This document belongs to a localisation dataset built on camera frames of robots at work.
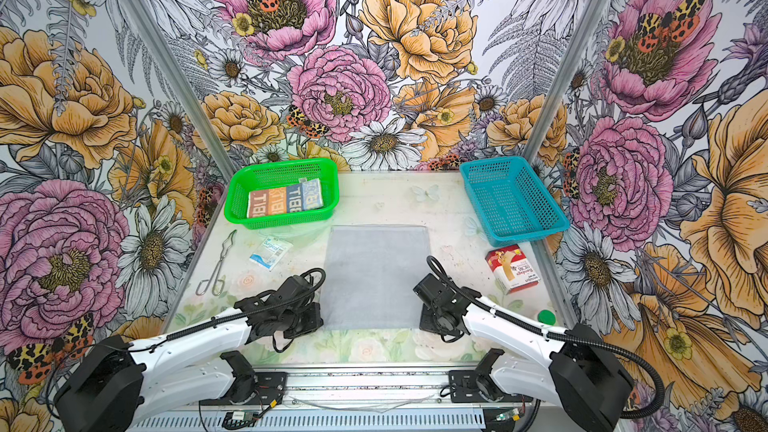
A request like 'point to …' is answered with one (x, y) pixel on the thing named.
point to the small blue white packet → (270, 252)
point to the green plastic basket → (244, 178)
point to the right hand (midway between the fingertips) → (432, 334)
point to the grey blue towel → (311, 193)
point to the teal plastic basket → (511, 201)
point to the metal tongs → (219, 284)
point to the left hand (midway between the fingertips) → (320, 331)
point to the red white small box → (511, 268)
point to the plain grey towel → (371, 274)
